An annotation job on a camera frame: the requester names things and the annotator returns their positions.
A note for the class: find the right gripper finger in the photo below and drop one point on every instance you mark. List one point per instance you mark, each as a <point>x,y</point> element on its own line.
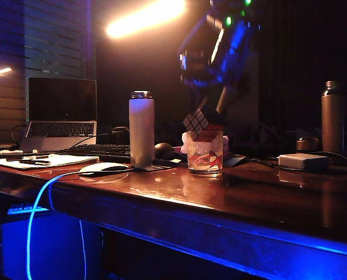
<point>199,99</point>
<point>227,99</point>

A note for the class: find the tall white bottle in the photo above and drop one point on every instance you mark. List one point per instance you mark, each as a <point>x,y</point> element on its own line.
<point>141,131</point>

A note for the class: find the black pen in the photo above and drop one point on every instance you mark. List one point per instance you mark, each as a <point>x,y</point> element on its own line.
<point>28,158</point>

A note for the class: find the blue-lit cabinet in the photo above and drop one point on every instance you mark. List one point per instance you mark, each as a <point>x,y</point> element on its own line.
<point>56,248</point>

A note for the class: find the white computer mouse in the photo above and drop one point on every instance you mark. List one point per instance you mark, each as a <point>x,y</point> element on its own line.
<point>102,168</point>

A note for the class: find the bright light bar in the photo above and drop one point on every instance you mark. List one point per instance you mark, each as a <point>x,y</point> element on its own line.
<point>144,19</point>

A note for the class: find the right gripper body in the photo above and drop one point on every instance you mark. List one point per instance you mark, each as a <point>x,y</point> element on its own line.
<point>220,58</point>

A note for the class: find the white paper pad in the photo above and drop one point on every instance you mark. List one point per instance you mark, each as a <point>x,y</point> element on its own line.
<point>71,160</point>

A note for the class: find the small metal cup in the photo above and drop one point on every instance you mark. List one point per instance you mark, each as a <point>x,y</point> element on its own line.
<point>307,144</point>

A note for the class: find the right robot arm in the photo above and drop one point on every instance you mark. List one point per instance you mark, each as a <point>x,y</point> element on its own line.
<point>237,13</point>

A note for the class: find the black headphones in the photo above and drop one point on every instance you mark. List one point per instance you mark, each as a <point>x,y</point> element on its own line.
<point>120,135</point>

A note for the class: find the dark round object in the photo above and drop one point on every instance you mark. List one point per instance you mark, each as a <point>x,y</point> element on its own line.
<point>163,149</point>

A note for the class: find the window blinds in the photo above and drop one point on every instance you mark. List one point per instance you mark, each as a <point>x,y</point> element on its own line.
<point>50,43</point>

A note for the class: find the black keyboard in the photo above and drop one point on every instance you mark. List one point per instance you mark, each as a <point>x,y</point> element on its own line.
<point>103,150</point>

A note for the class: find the printed clear glass cup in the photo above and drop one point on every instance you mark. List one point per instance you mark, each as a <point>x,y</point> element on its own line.
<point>203,159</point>

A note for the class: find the pink packet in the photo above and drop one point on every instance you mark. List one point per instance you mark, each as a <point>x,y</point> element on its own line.
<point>225,143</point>

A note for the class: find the Rubik's cube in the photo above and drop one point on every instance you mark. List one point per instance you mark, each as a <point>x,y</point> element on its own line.
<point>202,122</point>

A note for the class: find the dark metal thermos bottle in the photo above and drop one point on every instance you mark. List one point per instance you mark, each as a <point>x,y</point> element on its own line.
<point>333,122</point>

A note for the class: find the blue-lit keyboard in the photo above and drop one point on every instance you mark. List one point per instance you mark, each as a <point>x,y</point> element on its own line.
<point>22,209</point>

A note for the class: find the dark blue card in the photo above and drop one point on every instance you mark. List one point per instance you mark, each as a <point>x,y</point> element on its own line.
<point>234,161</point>

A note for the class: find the silver laptop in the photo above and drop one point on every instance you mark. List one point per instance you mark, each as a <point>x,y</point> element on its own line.
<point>61,99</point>

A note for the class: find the dark square coaster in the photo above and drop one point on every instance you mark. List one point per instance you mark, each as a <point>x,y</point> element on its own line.
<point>159,168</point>

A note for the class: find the white power adapter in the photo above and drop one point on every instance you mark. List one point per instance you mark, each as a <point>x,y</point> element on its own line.
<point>303,162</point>

